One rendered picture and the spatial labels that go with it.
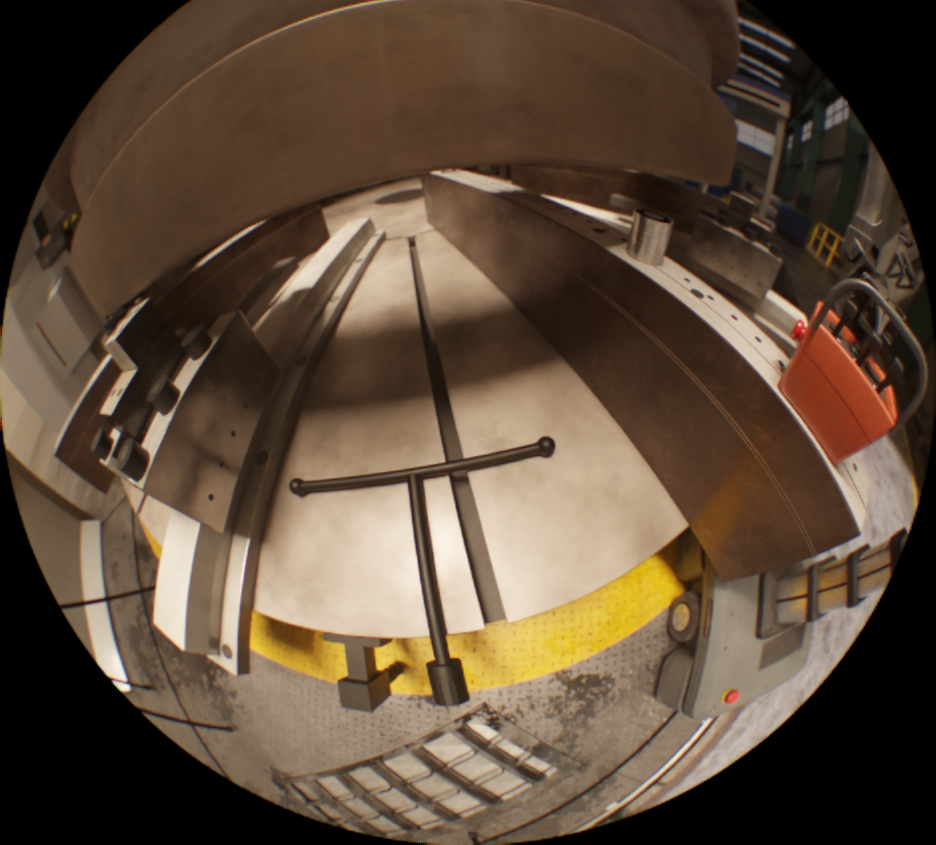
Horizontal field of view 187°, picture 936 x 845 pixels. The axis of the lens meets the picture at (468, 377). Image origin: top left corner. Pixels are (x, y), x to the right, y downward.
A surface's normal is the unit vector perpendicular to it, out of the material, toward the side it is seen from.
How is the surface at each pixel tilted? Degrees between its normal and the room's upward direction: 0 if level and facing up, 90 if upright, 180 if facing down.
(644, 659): 0
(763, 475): 90
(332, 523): 0
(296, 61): 90
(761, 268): 90
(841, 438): 97
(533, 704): 0
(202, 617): 71
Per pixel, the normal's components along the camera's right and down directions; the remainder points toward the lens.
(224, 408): 1.00, -0.05
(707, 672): -0.74, -0.55
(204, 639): 0.92, -0.25
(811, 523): -0.92, 0.34
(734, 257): -0.70, 0.58
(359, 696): -0.07, -0.65
